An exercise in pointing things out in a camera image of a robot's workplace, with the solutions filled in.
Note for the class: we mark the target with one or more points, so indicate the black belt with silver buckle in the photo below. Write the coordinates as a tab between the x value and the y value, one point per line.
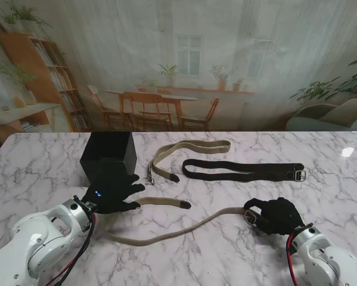
240	172

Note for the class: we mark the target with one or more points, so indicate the black belt storage box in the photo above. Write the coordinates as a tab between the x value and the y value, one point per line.
106	152

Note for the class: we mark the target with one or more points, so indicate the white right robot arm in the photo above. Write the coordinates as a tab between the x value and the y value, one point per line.
330	259

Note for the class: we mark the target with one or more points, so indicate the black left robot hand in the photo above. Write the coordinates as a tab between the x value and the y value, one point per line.
109	196

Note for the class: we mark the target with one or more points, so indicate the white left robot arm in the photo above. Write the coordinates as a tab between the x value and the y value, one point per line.
32	244

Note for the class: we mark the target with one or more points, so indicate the beige woven belt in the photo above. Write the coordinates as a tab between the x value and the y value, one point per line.
166	201
196	144

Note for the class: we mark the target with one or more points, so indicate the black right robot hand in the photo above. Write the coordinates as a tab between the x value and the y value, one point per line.
281	217

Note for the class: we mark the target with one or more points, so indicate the printed room scene backdrop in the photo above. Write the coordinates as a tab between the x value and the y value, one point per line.
178	59

